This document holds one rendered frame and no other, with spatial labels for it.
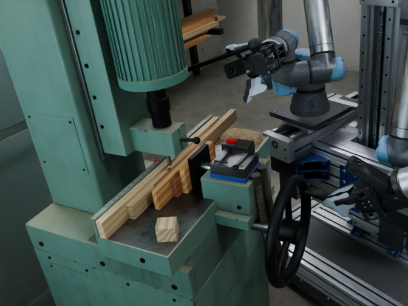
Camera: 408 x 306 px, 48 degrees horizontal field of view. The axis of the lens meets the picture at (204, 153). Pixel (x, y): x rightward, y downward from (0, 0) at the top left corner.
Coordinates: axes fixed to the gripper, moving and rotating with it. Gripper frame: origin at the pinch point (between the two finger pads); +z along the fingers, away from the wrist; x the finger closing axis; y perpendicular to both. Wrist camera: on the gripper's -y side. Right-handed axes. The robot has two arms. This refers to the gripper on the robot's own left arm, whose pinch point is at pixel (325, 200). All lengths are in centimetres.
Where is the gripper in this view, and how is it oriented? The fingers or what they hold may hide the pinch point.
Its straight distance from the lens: 125.0
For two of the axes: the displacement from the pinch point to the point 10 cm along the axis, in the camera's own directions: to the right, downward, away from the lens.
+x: 4.8, -4.7, 7.4
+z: -6.9, 3.3, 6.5
